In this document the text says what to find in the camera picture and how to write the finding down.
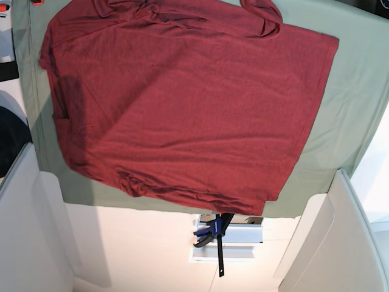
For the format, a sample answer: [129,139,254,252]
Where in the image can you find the red long-sleeve T-shirt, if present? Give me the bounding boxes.
[40,1,339,215]

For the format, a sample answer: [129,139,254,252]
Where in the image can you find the blue black bar clamp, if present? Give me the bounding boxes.
[193,213,235,277]

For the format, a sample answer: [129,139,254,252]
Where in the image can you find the aluminium profile under table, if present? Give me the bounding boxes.
[189,215,264,263]

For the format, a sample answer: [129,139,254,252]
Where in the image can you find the white panel right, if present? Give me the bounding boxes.
[274,169,388,291]

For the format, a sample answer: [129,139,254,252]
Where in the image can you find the white panel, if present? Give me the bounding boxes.
[274,169,388,291]
[1,143,81,291]

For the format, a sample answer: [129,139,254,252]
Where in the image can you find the green table cloth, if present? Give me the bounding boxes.
[12,1,388,220]

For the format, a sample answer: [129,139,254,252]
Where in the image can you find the white panel left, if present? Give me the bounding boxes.
[1,143,81,291]

